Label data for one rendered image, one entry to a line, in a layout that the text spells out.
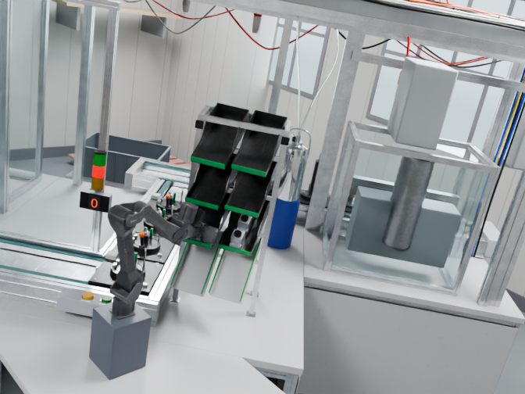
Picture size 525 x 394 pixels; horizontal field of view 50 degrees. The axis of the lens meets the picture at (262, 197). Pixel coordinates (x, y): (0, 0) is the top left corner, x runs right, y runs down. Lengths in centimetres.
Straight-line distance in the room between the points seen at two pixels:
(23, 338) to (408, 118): 188
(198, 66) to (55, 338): 489
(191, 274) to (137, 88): 485
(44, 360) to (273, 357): 80
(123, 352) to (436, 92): 176
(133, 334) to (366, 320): 138
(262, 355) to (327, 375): 97
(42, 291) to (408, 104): 178
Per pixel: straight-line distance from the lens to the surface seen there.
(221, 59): 636
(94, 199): 239
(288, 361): 219
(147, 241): 257
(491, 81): 322
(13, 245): 261
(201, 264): 226
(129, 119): 697
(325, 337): 298
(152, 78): 701
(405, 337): 302
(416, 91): 273
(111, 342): 192
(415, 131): 277
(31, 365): 207
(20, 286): 235
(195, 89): 670
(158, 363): 208
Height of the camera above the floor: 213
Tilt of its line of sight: 20 degrees down
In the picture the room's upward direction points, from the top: 11 degrees clockwise
